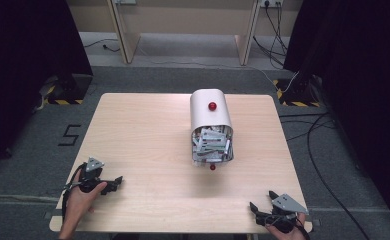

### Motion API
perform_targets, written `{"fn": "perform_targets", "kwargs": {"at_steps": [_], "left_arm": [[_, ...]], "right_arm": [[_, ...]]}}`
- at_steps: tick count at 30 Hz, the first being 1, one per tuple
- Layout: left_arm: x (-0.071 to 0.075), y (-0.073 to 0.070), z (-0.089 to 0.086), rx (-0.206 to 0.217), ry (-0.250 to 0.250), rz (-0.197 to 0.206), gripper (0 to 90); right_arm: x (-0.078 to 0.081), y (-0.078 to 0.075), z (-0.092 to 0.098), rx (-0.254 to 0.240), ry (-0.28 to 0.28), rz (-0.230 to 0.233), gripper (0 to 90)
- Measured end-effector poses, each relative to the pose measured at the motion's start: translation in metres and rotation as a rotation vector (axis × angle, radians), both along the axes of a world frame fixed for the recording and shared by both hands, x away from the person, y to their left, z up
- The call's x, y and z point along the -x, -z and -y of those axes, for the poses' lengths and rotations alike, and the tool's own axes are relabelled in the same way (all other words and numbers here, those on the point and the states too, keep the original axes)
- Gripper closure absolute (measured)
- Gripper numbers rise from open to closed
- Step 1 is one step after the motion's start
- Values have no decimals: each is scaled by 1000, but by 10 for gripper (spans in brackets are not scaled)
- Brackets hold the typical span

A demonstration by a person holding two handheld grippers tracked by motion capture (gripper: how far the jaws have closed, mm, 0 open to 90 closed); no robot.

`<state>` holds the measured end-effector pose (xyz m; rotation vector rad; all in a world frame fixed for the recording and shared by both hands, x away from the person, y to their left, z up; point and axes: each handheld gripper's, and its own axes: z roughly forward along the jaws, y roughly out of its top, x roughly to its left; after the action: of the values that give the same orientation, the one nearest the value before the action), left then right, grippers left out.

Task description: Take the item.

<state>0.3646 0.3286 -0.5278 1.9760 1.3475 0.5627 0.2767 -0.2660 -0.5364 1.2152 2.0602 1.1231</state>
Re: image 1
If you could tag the pile of grey white packets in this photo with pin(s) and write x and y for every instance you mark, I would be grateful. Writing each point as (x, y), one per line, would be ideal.
(213, 144)

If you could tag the white cylindrical bin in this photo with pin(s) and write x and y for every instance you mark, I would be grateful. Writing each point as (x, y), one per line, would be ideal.
(210, 111)

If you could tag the black stand base striped tape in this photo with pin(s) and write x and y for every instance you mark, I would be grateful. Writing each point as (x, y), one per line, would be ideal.
(299, 95)
(73, 90)

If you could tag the small red ball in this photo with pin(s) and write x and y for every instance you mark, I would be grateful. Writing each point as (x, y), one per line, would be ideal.
(212, 167)

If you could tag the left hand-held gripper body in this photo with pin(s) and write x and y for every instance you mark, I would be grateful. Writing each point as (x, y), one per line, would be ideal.
(93, 173)

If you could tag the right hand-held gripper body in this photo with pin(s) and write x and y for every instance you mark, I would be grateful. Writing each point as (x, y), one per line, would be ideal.
(283, 213)

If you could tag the red knob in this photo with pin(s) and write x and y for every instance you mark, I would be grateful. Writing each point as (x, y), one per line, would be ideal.
(212, 106)

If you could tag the beige wooden desk leg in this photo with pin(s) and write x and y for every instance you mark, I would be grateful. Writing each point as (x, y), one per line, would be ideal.
(246, 40)
(124, 36)

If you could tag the person's left hand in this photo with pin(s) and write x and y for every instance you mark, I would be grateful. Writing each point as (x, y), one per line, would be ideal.
(79, 200)

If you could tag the person's right hand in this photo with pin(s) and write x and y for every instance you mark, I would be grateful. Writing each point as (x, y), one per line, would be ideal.
(289, 233)

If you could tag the white wall socket with plugs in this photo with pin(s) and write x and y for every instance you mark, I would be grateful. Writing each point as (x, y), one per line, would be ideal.
(271, 2)

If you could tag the black curtain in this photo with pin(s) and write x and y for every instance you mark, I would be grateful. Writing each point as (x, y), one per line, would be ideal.
(359, 83)
(26, 66)

